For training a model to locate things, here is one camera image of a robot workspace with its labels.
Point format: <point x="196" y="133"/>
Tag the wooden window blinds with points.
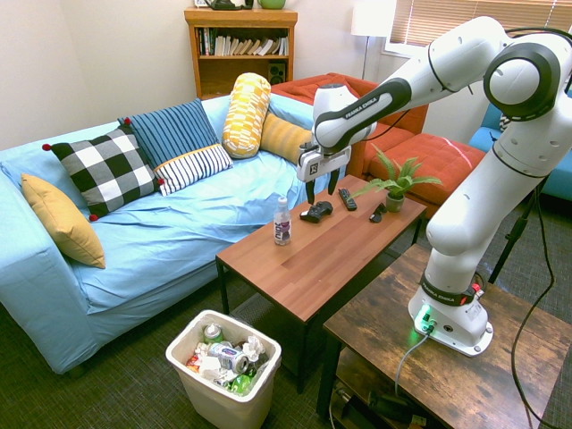
<point x="429" y="20"/>

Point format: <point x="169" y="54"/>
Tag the black power strip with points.
<point x="393" y="404"/>

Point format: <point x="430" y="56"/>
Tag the orange ottoman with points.
<point x="429" y="156"/>

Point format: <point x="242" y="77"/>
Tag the teal blue bench sofa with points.
<point x="561" y="174"/>

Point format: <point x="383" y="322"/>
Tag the crumpled white paper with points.
<point x="254" y="347"/>

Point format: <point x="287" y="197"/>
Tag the orange armchair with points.
<point x="295" y="89"/>

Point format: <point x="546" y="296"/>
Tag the mustard striped pillow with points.
<point x="283" y="136"/>

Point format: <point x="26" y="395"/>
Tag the wooden bookshelf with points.
<point x="223" y="76"/>

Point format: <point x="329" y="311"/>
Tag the plain mustard yellow pillow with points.
<point x="62" y="219"/>

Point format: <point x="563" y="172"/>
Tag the blue striped pillow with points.
<point x="179" y="138"/>

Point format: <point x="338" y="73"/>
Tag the black white chevron pillow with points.
<point x="503" y="121"/>

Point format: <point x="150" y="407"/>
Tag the row of books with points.
<point x="241" y="46"/>

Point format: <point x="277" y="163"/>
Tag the clear plastic drink bottle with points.
<point x="282" y="223"/>

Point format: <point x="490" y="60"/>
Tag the black speaker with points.
<point x="277" y="72"/>

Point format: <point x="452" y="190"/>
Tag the white floor lamp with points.
<point x="371" y="18"/>

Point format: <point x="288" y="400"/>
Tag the small potted fern plant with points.
<point x="395" y="201"/>

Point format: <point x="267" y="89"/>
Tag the black sunglasses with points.
<point x="377" y="213"/>

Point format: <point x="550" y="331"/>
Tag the green drink can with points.
<point x="212" y="333"/>

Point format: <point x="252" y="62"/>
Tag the green plastic wrapper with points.
<point x="240" y="384"/>

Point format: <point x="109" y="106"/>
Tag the green bowl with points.
<point x="271" y="3"/>

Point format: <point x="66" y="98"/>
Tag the black game controller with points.
<point x="318" y="211"/>

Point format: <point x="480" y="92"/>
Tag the yellow patterned bolster pillow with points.
<point x="246" y="116"/>

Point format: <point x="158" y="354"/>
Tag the silver soda can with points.
<point x="229" y="357"/>

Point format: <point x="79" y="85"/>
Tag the white plastic trash bin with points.
<point x="214" y="402"/>

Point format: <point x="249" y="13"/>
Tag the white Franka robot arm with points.
<point x="469" y="53"/>

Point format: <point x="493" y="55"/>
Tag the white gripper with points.
<point x="322" y="163"/>

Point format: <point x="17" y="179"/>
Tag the rustic dark wooden table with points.
<point x="451" y="384"/>

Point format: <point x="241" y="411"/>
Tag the wooden coffee table black frame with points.
<point x="322" y="263"/>

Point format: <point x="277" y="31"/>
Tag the black camera tripod stand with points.
<point x="514" y="234"/>

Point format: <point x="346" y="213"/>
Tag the light blue sofa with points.
<point x="170" y="241"/>

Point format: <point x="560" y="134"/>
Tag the black white ornament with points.
<point x="225" y="4"/>

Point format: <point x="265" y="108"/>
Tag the black white checked pillow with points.
<point x="107" y="170"/>

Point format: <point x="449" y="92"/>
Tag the black remote control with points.
<point x="347" y="199"/>

